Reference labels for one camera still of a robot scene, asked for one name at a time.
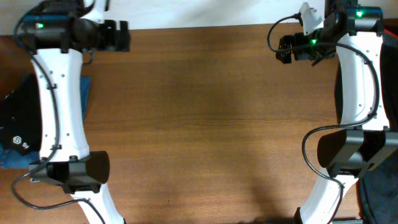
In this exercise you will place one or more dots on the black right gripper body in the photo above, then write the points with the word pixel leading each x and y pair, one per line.
pixel 313 53

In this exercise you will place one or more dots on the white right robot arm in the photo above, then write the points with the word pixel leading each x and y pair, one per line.
pixel 360 102

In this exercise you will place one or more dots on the black bag with red trim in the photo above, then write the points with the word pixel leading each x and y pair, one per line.
pixel 370 154

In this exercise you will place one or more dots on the dark green polo shirt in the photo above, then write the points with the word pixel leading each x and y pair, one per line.
pixel 21 127

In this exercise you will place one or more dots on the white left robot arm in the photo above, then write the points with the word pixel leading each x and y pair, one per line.
pixel 66 159

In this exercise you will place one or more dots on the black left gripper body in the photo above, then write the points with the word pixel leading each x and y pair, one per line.
pixel 105 37

